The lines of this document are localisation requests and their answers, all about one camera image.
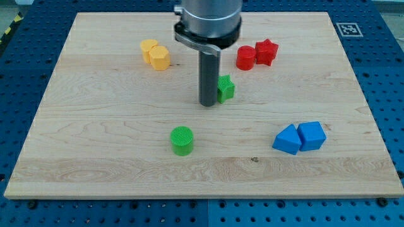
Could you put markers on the blue cube block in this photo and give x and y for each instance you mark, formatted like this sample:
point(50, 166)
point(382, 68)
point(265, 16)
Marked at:
point(312, 135)

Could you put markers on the wooden board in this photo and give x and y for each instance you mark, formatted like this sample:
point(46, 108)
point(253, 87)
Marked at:
point(102, 130)

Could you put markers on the white fiducial marker tag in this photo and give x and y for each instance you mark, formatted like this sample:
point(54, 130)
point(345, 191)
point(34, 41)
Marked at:
point(348, 29)

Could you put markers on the red star block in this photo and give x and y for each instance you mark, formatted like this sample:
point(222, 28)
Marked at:
point(266, 52)

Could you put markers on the green cylinder block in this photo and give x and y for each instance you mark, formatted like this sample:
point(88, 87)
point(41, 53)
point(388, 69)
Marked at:
point(182, 140)

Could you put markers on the blue triangle block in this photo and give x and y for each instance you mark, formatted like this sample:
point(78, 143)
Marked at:
point(288, 140)

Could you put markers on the yellow cylinder block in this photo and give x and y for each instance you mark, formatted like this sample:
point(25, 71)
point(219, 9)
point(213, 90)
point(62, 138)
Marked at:
point(146, 46)

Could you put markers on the yellow hexagon block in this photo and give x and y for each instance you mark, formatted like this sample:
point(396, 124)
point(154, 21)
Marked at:
point(159, 58)

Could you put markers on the green star block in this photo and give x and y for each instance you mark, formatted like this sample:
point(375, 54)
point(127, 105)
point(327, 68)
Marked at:
point(225, 88)

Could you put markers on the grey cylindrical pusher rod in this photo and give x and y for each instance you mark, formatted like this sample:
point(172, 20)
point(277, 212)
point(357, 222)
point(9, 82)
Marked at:
point(209, 66)

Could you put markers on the red cylinder block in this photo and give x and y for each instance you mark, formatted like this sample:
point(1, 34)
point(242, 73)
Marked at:
point(246, 56)

